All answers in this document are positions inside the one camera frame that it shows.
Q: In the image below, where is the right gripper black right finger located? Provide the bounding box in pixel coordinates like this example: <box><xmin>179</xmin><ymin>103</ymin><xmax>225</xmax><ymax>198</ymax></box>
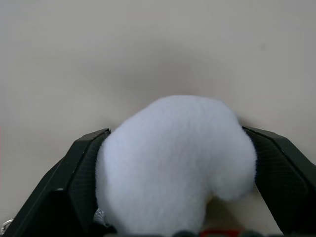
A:
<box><xmin>241</xmin><ymin>125</ymin><xmax>316</xmax><ymax>237</ymax></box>

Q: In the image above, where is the white fluffy plush charm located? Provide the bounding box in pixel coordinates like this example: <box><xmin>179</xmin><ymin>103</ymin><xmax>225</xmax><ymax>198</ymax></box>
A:
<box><xmin>95</xmin><ymin>94</ymin><xmax>258</xmax><ymax>235</ymax></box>

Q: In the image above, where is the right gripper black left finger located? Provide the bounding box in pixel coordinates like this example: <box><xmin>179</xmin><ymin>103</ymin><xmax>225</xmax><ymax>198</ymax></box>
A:
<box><xmin>4</xmin><ymin>127</ymin><xmax>117</xmax><ymax>237</ymax></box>

